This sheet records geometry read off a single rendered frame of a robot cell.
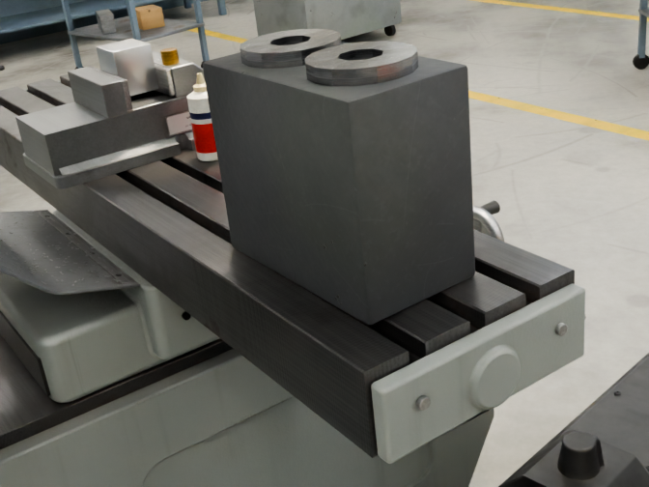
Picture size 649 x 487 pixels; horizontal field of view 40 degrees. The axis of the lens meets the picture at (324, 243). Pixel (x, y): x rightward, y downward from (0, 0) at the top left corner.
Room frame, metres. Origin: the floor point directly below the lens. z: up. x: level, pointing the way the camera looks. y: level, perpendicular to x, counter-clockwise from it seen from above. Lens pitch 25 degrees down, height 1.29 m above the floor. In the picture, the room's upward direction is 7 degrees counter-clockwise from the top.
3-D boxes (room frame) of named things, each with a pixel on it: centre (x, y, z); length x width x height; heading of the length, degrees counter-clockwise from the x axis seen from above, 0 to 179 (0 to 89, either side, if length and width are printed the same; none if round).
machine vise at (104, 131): (1.18, 0.21, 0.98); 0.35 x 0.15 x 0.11; 122
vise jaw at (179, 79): (1.19, 0.18, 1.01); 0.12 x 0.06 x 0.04; 32
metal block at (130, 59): (1.16, 0.23, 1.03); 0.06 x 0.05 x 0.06; 32
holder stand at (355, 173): (0.74, -0.02, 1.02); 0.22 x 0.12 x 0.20; 33
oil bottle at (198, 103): (1.08, 0.13, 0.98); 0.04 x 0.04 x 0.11
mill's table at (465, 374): (1.12, 0.20, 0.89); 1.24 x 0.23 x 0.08; 32
